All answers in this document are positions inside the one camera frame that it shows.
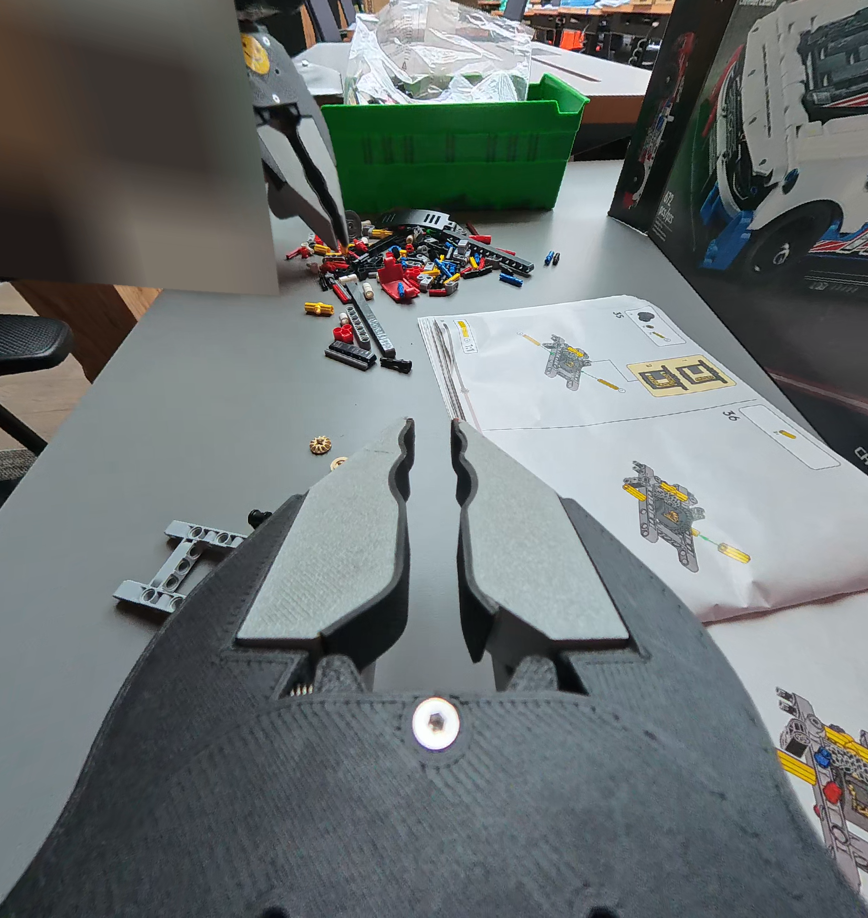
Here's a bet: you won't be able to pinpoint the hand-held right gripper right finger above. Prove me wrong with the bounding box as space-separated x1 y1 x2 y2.
450 419 630 664

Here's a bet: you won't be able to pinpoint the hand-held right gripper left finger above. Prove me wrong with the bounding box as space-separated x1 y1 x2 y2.
235 418 415 668

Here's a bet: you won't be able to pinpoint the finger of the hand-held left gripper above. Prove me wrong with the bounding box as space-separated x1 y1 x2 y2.
296 108 350 241
257 123 347 248

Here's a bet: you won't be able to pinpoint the pile of small building pieces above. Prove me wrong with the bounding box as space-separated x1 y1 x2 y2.
285 208 535 302

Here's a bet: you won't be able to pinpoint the race car set box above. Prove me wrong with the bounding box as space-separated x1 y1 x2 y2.
608 0 868 496

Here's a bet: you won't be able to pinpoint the black vented panel piece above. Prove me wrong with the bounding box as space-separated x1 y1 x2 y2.
377 208 458 232

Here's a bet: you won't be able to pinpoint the green storage bin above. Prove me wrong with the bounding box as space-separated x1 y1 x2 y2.
321 72 591 216

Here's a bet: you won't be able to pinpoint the red panel piece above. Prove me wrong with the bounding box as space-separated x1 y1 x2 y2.
377 254 422 304

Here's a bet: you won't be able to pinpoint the clear plastic bags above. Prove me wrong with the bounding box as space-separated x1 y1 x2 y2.
344 0 534 105

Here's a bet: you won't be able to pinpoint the white instruction booklet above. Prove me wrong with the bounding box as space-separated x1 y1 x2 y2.
417 294 868 918

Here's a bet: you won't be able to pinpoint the long dark grey beam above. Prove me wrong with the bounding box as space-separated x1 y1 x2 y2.
351 283 398 358
445 229 535 275

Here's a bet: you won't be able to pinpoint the black ribbed block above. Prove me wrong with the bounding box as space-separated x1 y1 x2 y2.
324 340 378 372

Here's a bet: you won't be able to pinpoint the black mesh office chair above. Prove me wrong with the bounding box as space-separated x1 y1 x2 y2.
0 313 75 535

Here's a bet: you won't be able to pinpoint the light grey frame assembly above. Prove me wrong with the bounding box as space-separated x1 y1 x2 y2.
113 520 250 614

